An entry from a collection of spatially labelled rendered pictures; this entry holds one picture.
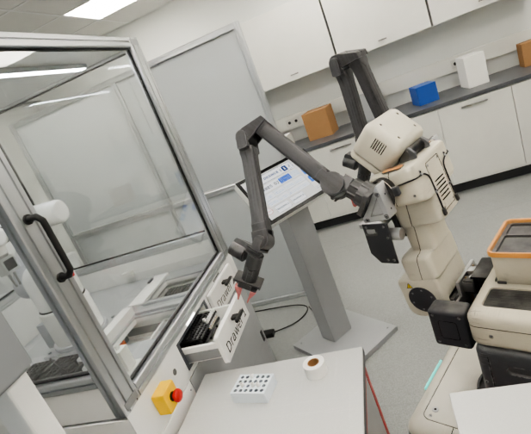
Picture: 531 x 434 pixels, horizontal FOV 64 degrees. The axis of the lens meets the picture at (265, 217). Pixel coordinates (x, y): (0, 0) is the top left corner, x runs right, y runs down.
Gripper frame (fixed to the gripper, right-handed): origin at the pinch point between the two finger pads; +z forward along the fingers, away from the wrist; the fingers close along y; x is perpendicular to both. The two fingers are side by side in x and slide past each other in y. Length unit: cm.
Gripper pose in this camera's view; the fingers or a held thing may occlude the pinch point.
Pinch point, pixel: (243, 299)
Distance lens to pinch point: 157.4
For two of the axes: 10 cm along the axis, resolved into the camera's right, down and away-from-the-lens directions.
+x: -2.1, 3.8, -9.0
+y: -9.5, -3.1, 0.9
